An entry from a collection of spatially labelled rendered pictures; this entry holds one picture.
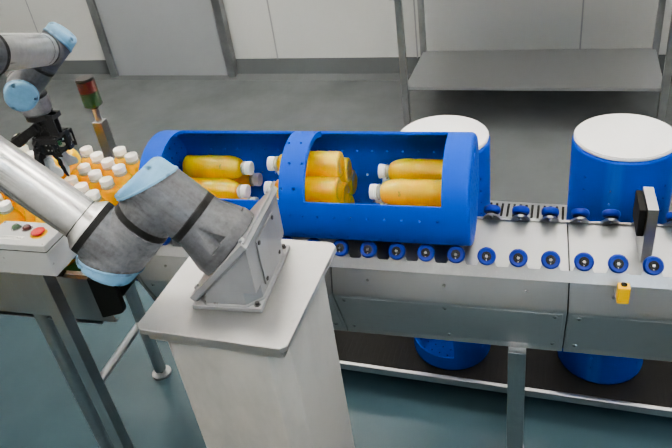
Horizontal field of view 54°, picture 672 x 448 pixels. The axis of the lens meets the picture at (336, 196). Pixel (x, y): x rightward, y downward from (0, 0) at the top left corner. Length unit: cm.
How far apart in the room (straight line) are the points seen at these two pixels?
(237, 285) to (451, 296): 65
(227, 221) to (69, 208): 29
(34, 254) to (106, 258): 57
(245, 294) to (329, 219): 42
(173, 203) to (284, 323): 31
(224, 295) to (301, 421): 32
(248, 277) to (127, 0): 479
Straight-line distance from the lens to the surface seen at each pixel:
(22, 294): 222
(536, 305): 172
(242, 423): 148
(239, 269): 125
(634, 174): 197
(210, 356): 135
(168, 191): 126
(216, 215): 126
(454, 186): 154
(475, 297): 172
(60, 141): 188
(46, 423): 299
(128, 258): 131
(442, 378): 248
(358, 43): 520
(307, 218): 165
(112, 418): 233
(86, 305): 209
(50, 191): 133
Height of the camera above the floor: 200
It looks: 32 degrees down
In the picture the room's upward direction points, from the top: 9 degrees counter-clockwise
